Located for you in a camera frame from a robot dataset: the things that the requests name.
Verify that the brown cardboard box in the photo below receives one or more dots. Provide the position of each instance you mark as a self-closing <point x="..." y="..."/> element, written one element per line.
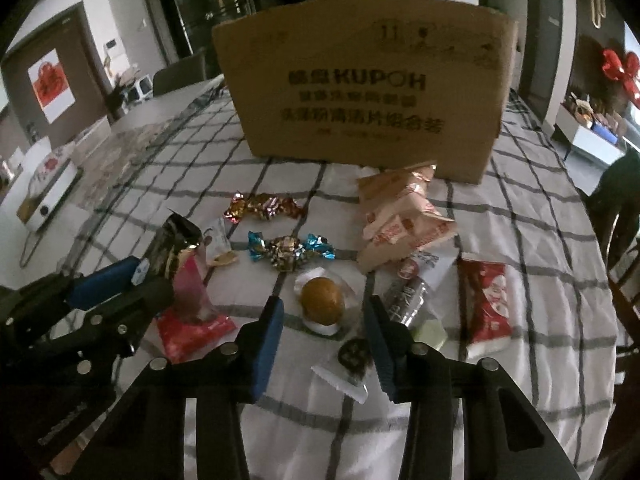
<point x="350" y="60"/>

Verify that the pile of gift boxes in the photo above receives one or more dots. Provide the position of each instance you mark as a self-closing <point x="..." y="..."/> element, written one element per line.
<point x="595" y="117"/>

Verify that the floral table mat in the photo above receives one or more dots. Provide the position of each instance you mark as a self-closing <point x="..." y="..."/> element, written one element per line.
<point x="120" y="165"/>

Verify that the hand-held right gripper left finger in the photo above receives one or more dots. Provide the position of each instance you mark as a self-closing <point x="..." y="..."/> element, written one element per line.
<point x="267" y="350"/>

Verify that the white storage shelf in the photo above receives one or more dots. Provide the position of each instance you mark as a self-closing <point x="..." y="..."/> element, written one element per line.
<point x="132" y="90"/>

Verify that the round brown pastry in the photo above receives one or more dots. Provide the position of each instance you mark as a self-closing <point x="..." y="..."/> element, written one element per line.
<point x="322" y="300"/>

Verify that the small green packet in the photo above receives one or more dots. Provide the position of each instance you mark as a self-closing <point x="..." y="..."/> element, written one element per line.
<point x="431" y="334"/>

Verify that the shiny dark snack packet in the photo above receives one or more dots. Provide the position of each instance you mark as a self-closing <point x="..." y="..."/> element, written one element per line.
<point x="172" y="245"/>

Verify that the gold wall ornament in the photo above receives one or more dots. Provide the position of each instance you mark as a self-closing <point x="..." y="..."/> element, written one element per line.
<point x="597" y="7"/>

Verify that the red pink snack packet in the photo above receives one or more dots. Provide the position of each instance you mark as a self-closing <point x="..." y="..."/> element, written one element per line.
<point x="195" y="327"/>

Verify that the orange white snack packet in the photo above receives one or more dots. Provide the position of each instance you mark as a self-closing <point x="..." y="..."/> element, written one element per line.
<point x="395" y="185"/>
<point x="400" y="215"/>
<point x="400" y="247"/>

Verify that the red white door poster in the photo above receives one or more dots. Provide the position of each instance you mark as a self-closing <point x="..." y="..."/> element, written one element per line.
<point x="50" y="85"/>

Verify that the red bow balloon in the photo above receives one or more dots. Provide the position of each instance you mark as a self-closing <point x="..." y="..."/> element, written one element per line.
<point x="620" y="72"/>

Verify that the red white snack packet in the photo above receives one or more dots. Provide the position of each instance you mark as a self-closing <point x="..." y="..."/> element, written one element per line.
<point x="485" y="305"/>

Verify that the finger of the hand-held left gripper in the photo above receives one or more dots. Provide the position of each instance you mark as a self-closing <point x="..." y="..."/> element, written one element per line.
<point x="102" y="281"/>
<point x="140" y="305"/>

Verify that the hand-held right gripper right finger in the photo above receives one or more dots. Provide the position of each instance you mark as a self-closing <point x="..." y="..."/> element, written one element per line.
<point x="381" y="355"/>

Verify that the small clear cookie packet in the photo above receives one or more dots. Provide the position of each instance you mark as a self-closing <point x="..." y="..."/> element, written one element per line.
<point x="217" y="242"/>

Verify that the white packet with red label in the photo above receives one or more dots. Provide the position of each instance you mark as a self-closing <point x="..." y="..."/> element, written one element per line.
<point x="412" y="266"/>

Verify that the blue gold wrapped candy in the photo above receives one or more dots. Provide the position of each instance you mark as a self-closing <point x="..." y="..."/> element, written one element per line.
<point x="286" y="252"/>

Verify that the white low cabinet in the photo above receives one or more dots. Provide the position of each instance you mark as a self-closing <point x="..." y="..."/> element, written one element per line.
<point x="590" y="147"/>

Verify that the silver snack packet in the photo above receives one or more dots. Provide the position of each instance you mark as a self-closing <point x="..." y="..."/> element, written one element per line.
<point x="407" y="300"/>

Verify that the clear packet with dark cookie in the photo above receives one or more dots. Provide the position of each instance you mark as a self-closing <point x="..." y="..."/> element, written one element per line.
<point x="350" y="357"/>

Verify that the dark dining chair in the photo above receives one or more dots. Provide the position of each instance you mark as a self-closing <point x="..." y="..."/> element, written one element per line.
<point x="180" y="74"/>

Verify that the gold red wrapped candy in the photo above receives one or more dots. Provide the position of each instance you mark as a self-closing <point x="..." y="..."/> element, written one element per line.
<point x="262" y="206"/>

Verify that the grey plaid tablecloth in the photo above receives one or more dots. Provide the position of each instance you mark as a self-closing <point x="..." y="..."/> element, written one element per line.
<point x="525" y="240"/>

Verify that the brown door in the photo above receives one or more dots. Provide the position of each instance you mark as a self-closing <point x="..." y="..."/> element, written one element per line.
<point x="75" y="35"/>

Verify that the dark glass sliding door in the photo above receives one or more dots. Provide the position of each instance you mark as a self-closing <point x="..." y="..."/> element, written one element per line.
<point x="210" y="0"/>

